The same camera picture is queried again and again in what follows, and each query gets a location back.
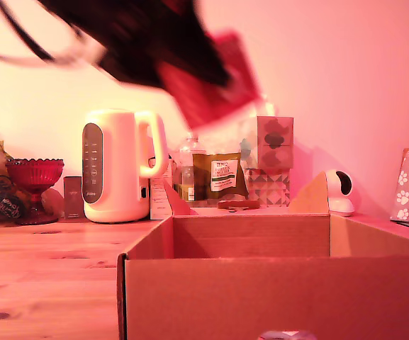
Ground red coffee filter carton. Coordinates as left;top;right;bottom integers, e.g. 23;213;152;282
157;30;266;131

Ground flower printed box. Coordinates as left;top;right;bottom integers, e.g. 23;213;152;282
256;115;295;171

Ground Tesco coffee bag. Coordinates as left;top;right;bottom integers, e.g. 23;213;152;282
191;152;250;203

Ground triangle patterned tissue box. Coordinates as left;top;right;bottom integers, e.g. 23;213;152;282
244;167;292;208

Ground small white printed carton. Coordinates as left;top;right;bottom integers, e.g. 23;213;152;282
149;155;175;221

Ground small dark box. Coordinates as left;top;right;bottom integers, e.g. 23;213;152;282
63;176;85;221

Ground open cardboard box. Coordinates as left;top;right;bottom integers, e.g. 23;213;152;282
116;171;409;340

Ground clear plastic bottle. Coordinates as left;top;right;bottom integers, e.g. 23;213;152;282
177;132;206;203

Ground white electric kettle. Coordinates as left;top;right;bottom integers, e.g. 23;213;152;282
82;108;170;225

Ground small brown flat object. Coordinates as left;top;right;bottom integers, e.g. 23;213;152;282
217;199;261;211

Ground red glass bowl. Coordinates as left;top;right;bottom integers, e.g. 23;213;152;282
4;158;65;226

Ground black cable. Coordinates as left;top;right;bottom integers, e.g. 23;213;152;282
0;33;103;69
0;0;55;62

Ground small white round camera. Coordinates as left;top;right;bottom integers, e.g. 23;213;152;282
323;168;356;218

